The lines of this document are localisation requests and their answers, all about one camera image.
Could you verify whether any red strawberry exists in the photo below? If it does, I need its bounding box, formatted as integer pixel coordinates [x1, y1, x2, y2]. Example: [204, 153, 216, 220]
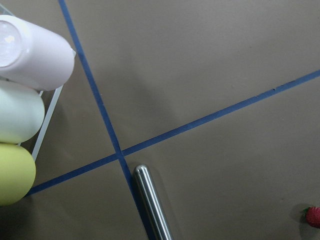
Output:
[303, 206, 320, 229]

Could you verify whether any yellow-green plastic cup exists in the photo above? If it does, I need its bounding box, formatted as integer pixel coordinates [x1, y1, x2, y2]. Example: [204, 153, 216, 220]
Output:
[0, 143, 36, 207]

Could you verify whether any pink plastic cup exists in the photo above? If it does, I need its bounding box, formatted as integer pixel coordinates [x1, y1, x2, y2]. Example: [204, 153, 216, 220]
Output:
[0, 15, 75, 91]

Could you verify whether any steel muddler black tip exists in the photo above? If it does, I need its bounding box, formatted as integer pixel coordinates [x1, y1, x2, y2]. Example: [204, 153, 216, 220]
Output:
[134, 164, 174, 240]

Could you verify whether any clear acrylic cup rack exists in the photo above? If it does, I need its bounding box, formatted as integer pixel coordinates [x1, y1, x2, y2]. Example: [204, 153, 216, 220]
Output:
[0, 3, 65, 163]

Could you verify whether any white plastic cup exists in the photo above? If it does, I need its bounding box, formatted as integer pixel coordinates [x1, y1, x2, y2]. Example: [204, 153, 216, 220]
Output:
[0, 80, 45, 144]

